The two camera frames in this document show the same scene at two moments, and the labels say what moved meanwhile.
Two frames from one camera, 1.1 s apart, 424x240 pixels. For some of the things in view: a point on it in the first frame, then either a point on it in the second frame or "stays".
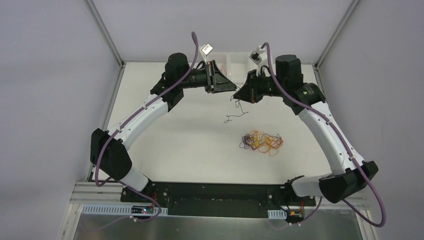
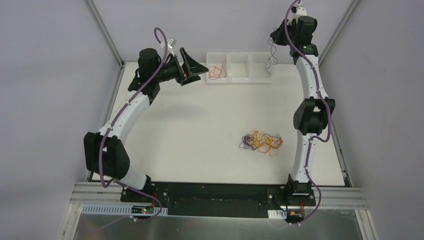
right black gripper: (253, 86) → (282, 36)
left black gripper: (212, 77) → (180, 69)
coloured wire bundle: (264, 142) stays
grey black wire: (233, 94) → (272, 54)
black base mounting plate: (219, 200) stays
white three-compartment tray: (237, 64) stays
